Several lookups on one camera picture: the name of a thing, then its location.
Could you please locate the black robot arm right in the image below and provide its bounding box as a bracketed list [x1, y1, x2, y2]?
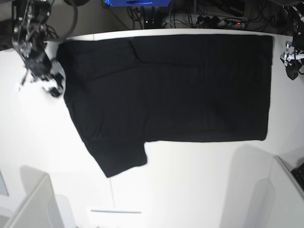
[12, 0, 78, 97]

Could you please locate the white partition panel right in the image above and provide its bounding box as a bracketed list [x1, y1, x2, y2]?
[246, 156, 304, 228]

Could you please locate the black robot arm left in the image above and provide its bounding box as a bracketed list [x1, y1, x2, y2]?
[285, 1, 304, 80]

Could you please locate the black keyboard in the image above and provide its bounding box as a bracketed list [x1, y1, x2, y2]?
[291, 163, 304, 190]

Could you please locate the white partition panel left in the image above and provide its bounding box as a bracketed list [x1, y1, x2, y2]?
[0, 166, 77, 228]

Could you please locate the blue box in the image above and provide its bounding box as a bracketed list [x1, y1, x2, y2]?
[104, 0, 171, 7]

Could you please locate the white table slot plate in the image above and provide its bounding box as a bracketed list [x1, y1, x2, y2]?
[91, 209, 142, 214]

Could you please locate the white power strip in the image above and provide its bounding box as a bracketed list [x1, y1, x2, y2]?
[196, 16, 246, 28]

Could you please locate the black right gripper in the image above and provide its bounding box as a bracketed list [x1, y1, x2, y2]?
[24, 53, 65, 97]

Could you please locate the black T-shirt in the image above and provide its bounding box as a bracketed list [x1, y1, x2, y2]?
[56, 34, 273, 178]

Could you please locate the white partition panel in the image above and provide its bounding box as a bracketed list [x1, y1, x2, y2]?
[246, 156, 304, 228]
[0, 166, 77, 228]

